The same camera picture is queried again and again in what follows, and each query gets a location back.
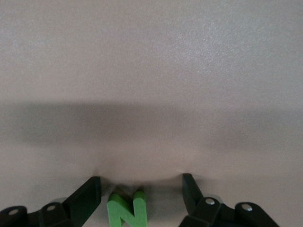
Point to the green uppercase letter N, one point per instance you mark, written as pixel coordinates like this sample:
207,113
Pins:
139,208

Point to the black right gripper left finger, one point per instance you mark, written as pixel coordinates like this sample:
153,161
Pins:
78,203

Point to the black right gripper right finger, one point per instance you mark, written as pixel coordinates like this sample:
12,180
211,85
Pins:
196,203

